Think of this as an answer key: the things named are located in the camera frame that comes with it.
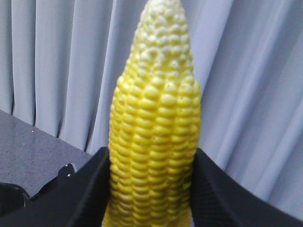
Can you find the grey pleated curtain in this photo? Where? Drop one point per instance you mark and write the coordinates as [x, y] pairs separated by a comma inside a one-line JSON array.
[[59, 61]]

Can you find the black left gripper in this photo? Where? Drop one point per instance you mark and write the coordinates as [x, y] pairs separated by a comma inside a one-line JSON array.
[[14, 197]]

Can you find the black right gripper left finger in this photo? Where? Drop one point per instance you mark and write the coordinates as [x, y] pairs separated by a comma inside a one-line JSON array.
[[71, 199]]

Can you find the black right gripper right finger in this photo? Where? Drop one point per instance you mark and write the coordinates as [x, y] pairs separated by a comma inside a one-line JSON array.
[[219, 201]]

